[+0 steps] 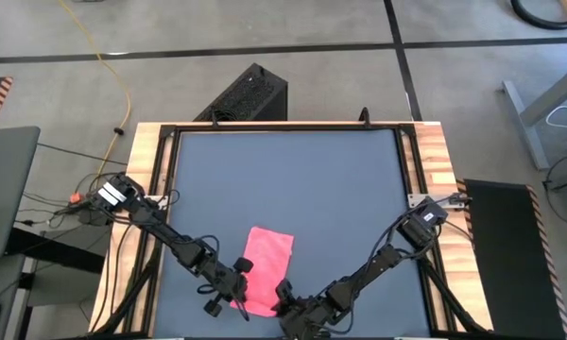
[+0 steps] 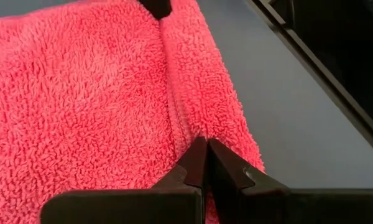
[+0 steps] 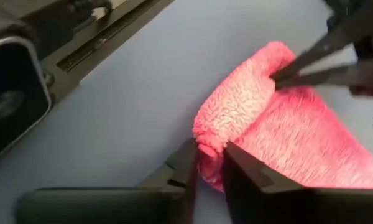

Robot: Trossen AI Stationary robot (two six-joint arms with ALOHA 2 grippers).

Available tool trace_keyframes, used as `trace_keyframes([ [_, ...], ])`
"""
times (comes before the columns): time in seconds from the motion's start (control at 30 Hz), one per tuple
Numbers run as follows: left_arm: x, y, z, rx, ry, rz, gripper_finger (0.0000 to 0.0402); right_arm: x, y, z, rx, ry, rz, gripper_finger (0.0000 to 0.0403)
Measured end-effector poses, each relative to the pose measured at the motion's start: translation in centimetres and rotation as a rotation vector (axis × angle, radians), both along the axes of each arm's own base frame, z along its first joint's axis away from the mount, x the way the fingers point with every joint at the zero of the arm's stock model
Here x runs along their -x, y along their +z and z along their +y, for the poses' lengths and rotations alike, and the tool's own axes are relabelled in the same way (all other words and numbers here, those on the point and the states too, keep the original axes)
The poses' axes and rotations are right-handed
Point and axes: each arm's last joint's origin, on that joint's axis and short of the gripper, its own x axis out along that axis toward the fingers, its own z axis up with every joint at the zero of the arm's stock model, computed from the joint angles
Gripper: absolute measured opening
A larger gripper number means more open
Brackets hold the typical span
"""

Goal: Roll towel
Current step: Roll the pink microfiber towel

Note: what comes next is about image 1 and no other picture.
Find black looped floor cable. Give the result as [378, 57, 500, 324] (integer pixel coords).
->
[541, 154, 567, 228]

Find black metal desk bar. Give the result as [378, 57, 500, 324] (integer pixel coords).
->
[7, 226, 106, 275]

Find pink fluffy towel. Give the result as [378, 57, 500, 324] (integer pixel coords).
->
[230, 226, 296, 318]

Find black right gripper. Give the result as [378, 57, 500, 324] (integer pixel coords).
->
[271, 278, 335, 340]

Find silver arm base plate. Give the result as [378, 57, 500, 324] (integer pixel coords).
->
[407, 192, 469, 209]

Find grey metal desk leg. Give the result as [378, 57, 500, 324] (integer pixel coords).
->
[503, 59, 567, 171]

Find grey-blue table mat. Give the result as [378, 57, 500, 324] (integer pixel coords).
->
[148, 129, 431, 337]

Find thin black floor cable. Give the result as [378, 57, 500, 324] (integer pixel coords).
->
[37, 143, 129, 166]

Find black cable conduit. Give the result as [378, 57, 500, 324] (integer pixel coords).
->
[92, 221, 164, 336]
[413, 226, 488, 334]

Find yellow floor cable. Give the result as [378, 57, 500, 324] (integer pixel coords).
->
[56, 0, 132, 179]

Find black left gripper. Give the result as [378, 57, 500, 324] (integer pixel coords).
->
[200, 256, 255, 318]

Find black metal table frame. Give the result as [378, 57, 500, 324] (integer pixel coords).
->
[141, 123, 443, 339]

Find black perforated computer tower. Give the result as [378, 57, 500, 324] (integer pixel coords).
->
[193, 62, 288, 123]

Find black hose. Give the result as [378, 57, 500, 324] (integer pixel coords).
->
[509, 0, 567, 29]

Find white cable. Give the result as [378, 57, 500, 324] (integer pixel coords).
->
[545, 106, 567, 160]

